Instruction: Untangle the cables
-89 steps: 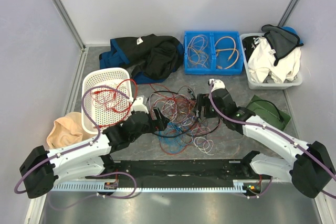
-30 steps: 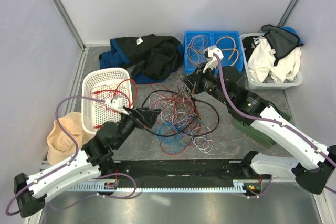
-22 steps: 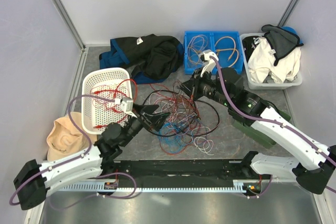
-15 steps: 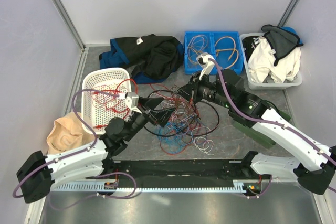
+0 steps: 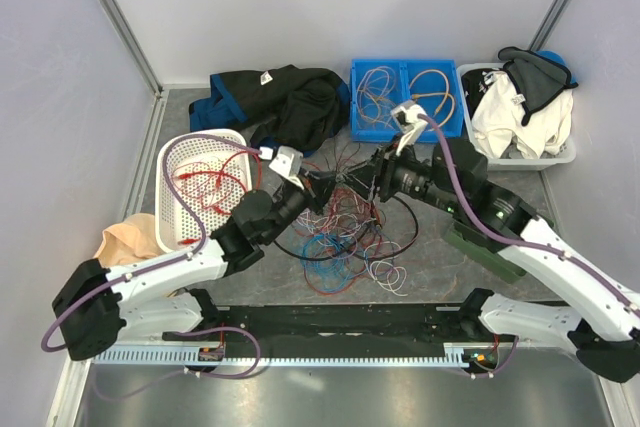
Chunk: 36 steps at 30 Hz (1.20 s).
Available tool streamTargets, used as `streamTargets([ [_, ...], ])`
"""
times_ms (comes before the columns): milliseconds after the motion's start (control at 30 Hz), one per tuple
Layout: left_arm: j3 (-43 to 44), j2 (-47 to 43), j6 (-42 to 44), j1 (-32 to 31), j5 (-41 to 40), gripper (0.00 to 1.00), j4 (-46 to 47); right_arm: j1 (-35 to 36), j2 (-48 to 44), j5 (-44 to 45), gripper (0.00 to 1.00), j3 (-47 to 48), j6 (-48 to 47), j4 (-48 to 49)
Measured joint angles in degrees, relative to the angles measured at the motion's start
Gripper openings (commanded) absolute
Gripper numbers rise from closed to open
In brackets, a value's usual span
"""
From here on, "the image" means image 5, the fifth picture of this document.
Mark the black blue jacket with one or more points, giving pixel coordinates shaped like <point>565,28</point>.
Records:
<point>287,106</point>

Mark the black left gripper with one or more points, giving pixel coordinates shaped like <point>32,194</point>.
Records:
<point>321,184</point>

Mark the grey laundry basket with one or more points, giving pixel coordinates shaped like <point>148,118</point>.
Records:
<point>513,160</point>

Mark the white perforated basket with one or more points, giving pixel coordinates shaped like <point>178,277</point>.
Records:
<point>200,178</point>

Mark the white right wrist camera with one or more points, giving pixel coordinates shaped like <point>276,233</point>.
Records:
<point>409,117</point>

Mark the blue plastic bin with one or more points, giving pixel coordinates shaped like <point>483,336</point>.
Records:
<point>378,86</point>

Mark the grey black cloth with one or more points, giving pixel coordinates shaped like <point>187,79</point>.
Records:
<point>540,80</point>

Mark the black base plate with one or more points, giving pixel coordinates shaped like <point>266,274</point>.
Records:
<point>355,328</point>

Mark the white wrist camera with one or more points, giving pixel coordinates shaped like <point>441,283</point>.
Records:
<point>409,117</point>
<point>284,161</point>

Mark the black cable teal connector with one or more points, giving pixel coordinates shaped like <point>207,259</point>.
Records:
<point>350,228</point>

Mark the slotted cable duct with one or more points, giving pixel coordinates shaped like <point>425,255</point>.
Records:
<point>445,356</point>

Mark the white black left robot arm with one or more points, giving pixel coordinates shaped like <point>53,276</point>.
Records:
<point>98,306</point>

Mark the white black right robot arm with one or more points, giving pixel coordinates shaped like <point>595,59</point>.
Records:
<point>599,322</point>

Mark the beige bucket hat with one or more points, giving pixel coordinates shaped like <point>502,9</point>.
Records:
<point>130,241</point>

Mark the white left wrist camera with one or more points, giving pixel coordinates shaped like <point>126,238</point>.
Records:
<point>284,161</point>

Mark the green plastic tray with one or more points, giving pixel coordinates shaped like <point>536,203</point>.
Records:
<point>504,269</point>

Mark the white cloth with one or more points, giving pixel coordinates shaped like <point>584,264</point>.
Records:
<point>498,118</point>

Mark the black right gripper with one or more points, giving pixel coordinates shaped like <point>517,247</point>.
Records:
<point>382,169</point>

